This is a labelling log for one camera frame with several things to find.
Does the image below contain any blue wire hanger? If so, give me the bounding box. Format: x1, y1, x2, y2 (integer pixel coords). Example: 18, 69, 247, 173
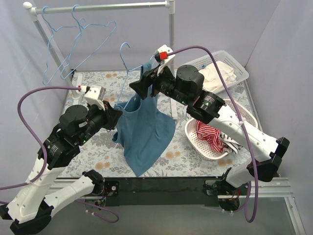
114, 43, 157, 111
41, 4, 86, 85
60, 4, 117, 80

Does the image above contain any blue tank top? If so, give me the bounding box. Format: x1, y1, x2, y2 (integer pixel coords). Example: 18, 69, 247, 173
112, 62, 177, 177

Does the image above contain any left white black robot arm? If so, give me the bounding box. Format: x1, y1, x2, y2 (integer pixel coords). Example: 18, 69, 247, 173
0, 101, 122, 235

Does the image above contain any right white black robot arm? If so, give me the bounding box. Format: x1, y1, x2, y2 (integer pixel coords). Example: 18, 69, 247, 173
129, 65, 290, 195

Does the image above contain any floral table mat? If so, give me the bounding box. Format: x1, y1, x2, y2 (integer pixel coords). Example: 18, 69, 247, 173
60, 70, 250, 178

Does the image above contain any cream white cloth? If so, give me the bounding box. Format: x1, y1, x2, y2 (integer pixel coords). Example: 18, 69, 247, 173
199, 61, 237, 93

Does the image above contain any red white striped garment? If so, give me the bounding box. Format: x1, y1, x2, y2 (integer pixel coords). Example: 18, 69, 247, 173
196, 120, 228, 153

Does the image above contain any white basket with cream cloth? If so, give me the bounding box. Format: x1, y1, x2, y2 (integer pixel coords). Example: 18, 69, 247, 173
187, 50, 249, 94

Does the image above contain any white basket with striped clothes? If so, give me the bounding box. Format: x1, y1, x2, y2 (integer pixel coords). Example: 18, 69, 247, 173
184, 101, 258, 160

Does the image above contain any black white striped garment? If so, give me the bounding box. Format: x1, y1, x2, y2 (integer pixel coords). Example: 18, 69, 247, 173
220, 132, 243, 154

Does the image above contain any white clothes rack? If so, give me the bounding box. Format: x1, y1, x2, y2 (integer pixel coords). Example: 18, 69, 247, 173
22, 0, 178, 120

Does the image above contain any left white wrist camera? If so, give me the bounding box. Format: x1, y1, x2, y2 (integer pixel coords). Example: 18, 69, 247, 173
78, 85, 106, 110

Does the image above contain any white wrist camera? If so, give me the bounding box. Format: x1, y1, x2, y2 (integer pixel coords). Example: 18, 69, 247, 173
154, 44, 175, 76
78, 85, 106, 110

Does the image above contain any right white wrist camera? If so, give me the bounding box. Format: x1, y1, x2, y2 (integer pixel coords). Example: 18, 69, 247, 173
154, 44, 175, 76

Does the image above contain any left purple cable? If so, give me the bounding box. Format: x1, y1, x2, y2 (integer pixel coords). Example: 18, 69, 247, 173
0, 85, 120, 223

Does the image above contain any purple cable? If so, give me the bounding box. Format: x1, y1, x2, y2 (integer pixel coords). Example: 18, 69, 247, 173
168, 46, 260, 223
0, 85, 120, 223

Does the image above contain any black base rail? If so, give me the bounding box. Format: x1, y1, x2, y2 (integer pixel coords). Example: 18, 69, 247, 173
106, 176, 220, 207

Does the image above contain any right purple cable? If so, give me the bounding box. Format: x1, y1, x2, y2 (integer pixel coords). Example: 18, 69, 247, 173
168, 46, 260, 223

